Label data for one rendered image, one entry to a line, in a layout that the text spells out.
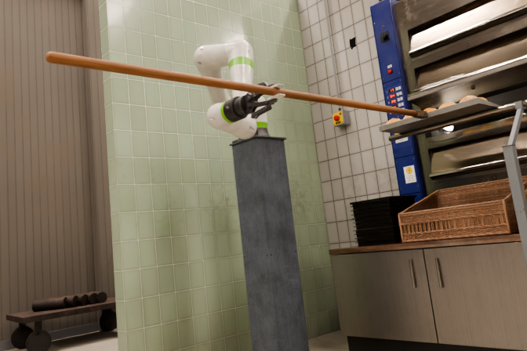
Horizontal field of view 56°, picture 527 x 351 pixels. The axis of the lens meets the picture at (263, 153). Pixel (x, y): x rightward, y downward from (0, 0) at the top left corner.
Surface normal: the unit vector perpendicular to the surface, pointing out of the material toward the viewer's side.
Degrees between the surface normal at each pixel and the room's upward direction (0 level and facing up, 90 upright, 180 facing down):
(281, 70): 90
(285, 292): 90
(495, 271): 90
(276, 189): 90
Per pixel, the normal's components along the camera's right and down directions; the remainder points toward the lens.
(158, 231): 0.66, -0.20
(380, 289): -0.75, -0.04
